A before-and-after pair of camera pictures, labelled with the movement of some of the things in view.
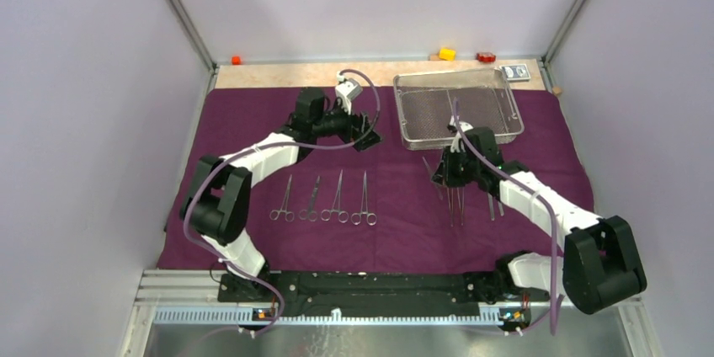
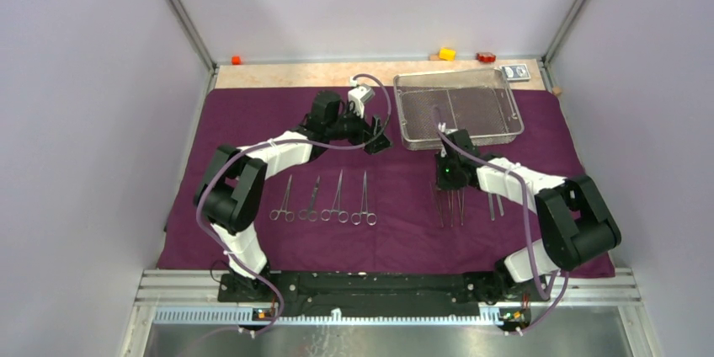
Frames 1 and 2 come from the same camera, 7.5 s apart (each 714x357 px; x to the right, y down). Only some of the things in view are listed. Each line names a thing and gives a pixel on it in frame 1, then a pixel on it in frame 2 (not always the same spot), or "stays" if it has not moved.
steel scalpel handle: (441, 197) to (437, 205)
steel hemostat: (370, 217) stays
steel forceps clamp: (343, 215) stays
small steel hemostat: (289, 215) stays
